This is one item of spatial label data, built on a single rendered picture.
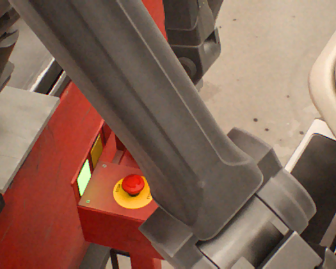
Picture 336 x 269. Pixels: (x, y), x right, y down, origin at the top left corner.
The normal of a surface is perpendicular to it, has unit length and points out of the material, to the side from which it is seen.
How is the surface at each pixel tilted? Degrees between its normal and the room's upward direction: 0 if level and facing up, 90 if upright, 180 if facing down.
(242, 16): 0
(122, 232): 90
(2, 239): 90
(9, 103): 0
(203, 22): 75
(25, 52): 0
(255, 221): 35
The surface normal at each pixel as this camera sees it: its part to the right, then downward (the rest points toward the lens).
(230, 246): 0.14, -0.15
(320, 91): -0.74, 0.20
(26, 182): 0.95, 0.22
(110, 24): 0.59, 0.36
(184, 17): -0.44, 0.44
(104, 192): -0.02, -0.68
